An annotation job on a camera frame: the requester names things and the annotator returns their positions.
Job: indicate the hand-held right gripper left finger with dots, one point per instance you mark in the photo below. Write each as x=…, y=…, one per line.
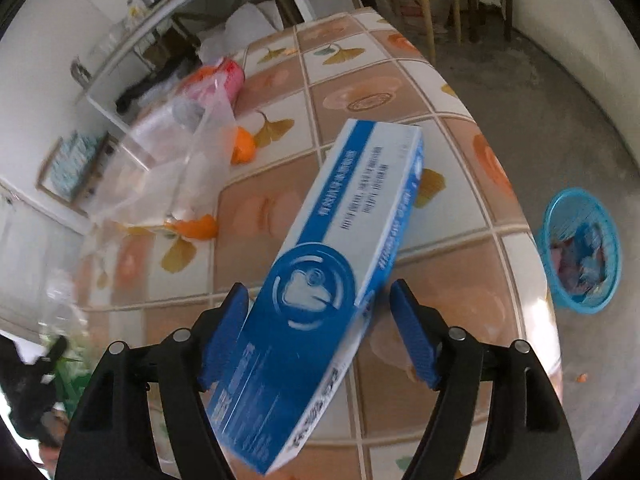
x=225, y=335

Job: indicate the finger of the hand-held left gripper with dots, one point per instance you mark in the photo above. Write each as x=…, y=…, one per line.
x=56, y=352

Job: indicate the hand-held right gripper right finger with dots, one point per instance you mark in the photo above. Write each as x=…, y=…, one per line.
x=415, y=335

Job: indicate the orange peel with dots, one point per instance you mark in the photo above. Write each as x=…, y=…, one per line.
x=245, y=147
x=197, y=227

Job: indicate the long blue white carton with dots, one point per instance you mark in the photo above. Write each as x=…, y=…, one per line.
x=320, y=240

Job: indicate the blue plastic waste basket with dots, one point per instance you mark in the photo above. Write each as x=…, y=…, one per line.
x=555, y=220

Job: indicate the clear plastic bag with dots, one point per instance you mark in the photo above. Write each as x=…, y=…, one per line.
x=165, y=160

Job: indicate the pink packet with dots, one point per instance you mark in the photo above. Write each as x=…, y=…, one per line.
x=230, y=80

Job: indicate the ginkgo patterned tablecloth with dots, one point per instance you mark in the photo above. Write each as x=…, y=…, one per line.
x=450, y=270

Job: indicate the red card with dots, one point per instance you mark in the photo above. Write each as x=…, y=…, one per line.
x=561, y=262

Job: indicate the small orange peel scrap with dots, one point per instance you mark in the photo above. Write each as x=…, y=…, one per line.
x=582, y=378

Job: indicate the floral patterned cushion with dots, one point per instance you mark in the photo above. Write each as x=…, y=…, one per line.
x=72, y=162

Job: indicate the wooden chair with dark seat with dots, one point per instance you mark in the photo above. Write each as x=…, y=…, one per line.
x=102, y=160

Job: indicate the black cloth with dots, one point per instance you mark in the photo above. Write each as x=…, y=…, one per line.
x=135, y=95

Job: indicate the white sack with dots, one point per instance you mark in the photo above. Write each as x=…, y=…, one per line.
x=245, y=30

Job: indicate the white side table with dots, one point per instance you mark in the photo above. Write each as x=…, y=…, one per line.
x=150, y=35

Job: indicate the white box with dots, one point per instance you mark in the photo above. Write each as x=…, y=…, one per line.
x=332, y=5

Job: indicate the white mattress with blue edge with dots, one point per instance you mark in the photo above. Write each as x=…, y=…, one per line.
x=575, y=20

